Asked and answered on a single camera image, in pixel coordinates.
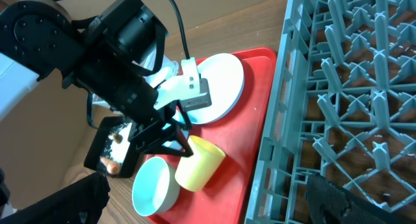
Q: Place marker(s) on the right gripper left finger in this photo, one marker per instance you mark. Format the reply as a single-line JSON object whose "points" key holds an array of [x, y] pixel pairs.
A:
{"points": [[80, 203]]}

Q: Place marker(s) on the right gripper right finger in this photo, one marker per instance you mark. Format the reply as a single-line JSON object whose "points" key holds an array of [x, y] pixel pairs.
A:
{"points": [[329, 203]]}

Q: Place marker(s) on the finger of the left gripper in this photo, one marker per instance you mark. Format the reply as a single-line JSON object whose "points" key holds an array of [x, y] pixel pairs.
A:
{"points": [[146, 138], [172, 130]]}

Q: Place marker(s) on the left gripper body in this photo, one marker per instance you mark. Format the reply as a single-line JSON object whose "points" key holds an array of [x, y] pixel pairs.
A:
{"points": [[122, 90]]}

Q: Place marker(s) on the light blue bowl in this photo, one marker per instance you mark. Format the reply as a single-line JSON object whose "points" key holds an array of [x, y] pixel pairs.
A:
{"points": [[174, 141]]}

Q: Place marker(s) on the brown mushroom scrap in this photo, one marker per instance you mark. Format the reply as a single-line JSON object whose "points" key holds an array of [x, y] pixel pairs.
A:
{"points": [[116, 138]]}

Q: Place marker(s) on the yellow plastic cup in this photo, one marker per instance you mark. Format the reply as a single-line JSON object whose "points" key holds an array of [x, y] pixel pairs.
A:
{"points": [[194, 172]]}

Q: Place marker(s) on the white rice pile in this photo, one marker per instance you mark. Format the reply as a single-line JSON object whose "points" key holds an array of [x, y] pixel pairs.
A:
{"points": [[114, 151]]}

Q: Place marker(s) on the orange carrot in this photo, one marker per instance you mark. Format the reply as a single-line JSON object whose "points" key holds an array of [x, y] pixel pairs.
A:
{"points": [[112, 167]]}

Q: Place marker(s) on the mint green bowl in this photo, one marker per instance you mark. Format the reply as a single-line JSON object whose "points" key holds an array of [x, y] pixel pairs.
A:
{"points": [[155, 189]]}

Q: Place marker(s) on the light blue plate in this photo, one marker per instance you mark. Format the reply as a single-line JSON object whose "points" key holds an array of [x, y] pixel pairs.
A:
{"points": [[225, 76]]}

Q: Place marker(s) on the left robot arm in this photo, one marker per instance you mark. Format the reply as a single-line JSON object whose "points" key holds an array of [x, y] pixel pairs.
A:
{"points": [[109, 55]]}

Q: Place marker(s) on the grey dishwasher rack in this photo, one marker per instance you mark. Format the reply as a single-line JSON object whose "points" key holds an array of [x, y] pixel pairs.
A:
{"points": [[342, 105]]}

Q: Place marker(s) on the black plastic tray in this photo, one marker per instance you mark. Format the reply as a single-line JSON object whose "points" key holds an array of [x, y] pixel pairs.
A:
{"points": [[96, 150]]}

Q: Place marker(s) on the red serving tray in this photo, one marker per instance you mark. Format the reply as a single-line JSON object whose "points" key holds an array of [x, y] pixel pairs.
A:
{"points": [[238, 134]]}

